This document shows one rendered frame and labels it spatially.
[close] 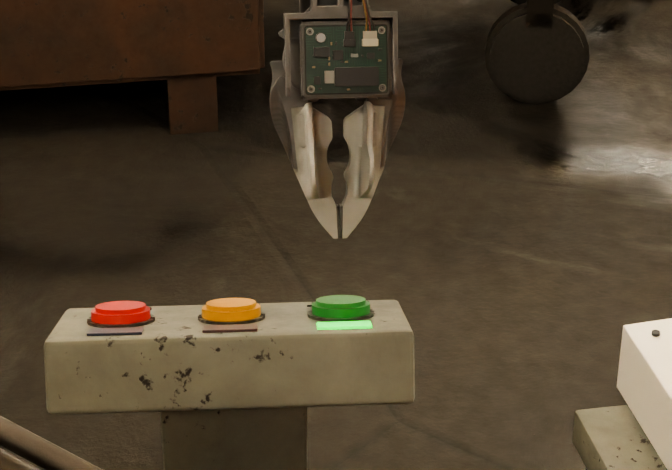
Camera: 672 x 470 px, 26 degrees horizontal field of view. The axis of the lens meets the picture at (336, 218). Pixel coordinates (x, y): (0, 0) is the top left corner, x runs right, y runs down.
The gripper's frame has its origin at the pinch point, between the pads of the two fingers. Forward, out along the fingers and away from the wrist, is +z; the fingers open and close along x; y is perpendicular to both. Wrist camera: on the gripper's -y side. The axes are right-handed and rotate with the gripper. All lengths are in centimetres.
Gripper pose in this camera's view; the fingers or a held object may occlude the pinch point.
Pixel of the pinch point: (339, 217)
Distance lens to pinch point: 98.9
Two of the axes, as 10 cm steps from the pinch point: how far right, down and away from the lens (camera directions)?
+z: 0.2, 9.9, 1.3
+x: 10.0, -0.2, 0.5
